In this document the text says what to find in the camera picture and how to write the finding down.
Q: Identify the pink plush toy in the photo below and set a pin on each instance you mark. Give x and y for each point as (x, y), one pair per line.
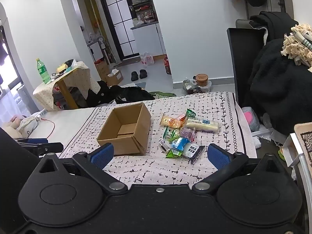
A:
(249, 117)

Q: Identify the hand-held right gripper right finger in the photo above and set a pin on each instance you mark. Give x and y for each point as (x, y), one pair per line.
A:
(218, 156)

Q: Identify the brown paper bucket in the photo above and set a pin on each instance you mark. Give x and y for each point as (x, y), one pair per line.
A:
(201, 80)

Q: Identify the green striped snack packet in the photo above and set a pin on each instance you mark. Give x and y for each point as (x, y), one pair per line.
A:
(171, 132)

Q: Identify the white standing fan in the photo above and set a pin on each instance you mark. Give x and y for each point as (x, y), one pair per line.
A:
(101, 40)

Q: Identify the pack of water bottles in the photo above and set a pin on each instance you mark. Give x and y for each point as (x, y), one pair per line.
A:
(147, 58)

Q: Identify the green soda bottle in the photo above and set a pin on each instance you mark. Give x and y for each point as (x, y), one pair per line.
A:
(42, 72)

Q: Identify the white box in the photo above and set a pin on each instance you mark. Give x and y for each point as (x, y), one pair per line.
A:
(292, 151)

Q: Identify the pile of black coats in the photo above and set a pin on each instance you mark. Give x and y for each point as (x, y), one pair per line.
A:
(280, 90)

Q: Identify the patterned tan board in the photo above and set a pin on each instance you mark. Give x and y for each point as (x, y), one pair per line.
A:
(304, 136)

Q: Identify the yellow wooden table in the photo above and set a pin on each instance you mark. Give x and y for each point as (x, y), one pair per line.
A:
(67, 92)

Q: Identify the blue snack packet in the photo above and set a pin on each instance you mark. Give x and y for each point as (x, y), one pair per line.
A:
(180, 143)

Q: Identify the black flat panel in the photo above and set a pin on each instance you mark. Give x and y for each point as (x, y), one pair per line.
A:
(241, 63)

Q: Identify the dark green snack packet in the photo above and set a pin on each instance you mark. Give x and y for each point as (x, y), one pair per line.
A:
(190, 113)

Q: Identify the black slipper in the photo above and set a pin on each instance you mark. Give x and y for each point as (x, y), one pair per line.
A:
(134, 76)
(143, 73)

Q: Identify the plastic trash bag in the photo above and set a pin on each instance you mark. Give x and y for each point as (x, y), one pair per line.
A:
(190, 86)

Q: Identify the purple snack packet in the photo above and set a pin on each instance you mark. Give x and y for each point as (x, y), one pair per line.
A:
(187, 134)

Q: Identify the white kitchen cabinet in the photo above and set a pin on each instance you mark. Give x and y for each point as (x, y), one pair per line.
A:
(148, 39)

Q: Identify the orange bread packet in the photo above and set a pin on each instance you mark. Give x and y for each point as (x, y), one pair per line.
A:
(171, 121)

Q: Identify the cream fringed cloth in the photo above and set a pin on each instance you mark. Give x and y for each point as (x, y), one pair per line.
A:
(296, 46)

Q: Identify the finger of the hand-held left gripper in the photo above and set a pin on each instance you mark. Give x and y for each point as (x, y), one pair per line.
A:
(36, 141)
(48, 147)

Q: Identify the black framed glass door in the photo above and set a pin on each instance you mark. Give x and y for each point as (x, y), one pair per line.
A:
(117, 24)

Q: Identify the white cloth bag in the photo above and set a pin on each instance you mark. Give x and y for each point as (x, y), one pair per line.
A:
(29, 125)

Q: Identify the small table with dotted cloth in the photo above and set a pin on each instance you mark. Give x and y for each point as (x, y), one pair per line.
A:
(80, 78)

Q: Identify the red oil bottle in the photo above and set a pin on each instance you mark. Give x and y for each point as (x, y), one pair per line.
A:
(167, 65)

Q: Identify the cartoon figurine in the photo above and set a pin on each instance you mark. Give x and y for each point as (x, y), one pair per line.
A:
(63, 67)

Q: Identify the green rug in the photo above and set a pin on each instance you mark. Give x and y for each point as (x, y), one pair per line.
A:
(162, 94)

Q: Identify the white bed sheet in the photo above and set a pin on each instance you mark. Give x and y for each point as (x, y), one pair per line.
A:
(68, 124)

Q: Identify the white and black snack packet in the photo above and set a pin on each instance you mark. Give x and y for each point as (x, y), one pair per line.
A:
(192, 151)

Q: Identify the cardboard box with tissue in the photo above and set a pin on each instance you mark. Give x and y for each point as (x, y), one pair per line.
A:
(114, 78)

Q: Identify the red stool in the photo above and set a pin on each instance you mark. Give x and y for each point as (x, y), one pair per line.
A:
(59, 100)

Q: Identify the red sausage packet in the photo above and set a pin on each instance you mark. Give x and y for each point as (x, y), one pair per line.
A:
(182, 117)

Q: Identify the white long roll packet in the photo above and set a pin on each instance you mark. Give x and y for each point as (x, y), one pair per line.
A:
(202, 126)

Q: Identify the light green candy packet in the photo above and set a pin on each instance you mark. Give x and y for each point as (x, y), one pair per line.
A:
(173, 154)

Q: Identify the white power strip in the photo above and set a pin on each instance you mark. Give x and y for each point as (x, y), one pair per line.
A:
(41, 114)

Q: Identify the beige plush toy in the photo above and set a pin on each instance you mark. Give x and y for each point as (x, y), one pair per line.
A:
(9, 128)

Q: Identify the black buttoned coat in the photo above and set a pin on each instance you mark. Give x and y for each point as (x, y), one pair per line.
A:
(100, 93)

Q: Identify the kitchen shelf with bottles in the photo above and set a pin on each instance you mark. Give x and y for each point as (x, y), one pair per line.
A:
(143, 9)

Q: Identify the tall cardboard box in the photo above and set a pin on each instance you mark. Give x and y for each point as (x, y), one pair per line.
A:
(102, 70)

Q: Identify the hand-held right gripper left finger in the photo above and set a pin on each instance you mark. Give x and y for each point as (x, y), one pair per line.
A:
(103, 154)

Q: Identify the small black snack packet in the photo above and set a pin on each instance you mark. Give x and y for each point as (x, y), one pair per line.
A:
(164, 146)

